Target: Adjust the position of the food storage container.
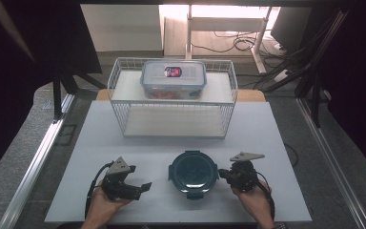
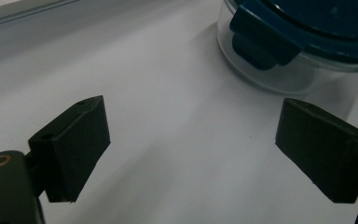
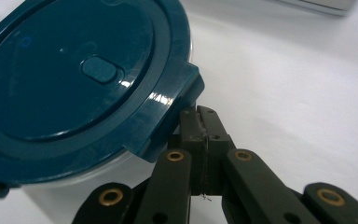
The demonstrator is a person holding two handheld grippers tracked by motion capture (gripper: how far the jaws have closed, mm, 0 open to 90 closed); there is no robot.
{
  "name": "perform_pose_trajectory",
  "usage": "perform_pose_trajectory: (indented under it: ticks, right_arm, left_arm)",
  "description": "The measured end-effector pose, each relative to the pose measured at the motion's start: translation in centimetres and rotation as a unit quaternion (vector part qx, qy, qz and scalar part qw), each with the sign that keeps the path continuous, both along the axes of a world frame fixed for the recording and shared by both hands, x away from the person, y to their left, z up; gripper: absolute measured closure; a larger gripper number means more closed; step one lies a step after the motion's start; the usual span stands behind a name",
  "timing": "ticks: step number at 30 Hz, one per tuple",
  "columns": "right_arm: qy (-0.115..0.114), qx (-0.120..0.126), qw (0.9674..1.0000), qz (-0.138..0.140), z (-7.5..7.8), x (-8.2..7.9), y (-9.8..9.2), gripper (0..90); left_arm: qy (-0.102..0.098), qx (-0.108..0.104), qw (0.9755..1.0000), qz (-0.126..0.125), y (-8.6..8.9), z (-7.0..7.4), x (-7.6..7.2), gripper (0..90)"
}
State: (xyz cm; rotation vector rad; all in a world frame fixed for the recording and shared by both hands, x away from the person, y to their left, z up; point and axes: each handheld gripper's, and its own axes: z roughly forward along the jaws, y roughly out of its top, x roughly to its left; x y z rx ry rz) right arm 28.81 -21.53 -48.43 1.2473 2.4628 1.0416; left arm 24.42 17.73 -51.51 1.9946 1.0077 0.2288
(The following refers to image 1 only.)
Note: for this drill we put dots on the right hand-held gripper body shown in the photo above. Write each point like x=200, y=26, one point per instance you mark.
x=243, y=176

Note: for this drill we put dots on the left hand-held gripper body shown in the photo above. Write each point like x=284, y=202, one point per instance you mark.
x=117, y=186

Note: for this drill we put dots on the round container with teal lid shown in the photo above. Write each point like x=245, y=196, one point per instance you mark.
x=193, y=173

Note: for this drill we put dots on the clear rectangular lidded container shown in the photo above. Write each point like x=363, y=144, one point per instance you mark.
x=171, y=84

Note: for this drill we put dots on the person's left hand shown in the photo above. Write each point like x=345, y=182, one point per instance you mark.
x=103, y=206

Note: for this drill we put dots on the person's right hand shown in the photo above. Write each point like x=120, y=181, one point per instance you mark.
x=257, y=203

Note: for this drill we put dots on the wristwatch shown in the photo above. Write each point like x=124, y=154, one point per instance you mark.
x=280, y=226

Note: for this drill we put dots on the black metal stand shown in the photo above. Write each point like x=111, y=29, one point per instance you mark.
x=314, y=95
x=57, y=95

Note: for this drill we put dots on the white cabinet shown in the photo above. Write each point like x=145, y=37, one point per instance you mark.
x=122, y=28

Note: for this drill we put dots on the dark monitor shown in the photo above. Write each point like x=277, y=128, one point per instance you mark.
x=290, y=28

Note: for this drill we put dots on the aluminium rail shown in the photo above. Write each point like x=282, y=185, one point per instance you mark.
x=330, y=171
x=35, y=165

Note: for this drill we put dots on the white desk frame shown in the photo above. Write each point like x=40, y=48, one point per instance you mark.
x=225, y=24

